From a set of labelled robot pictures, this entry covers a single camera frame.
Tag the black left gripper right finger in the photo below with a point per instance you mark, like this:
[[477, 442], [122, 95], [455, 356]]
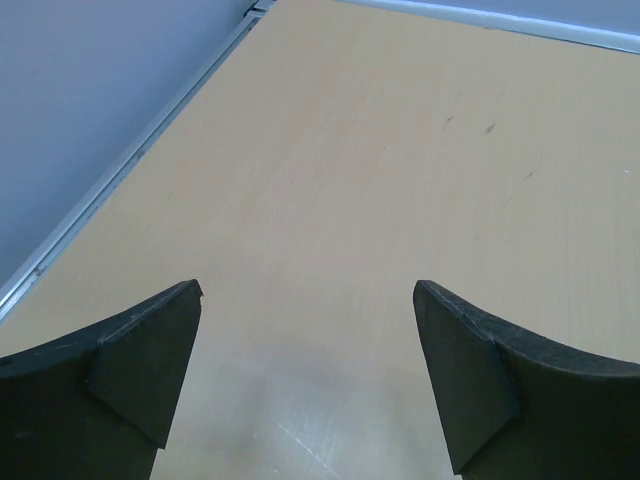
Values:
[[516, 405]]

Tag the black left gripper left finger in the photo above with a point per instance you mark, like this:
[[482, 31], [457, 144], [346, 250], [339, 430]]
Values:
[[98, 403]]

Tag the aluminium table frame rail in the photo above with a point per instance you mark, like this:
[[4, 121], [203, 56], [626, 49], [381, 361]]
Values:
[[86, 90]]

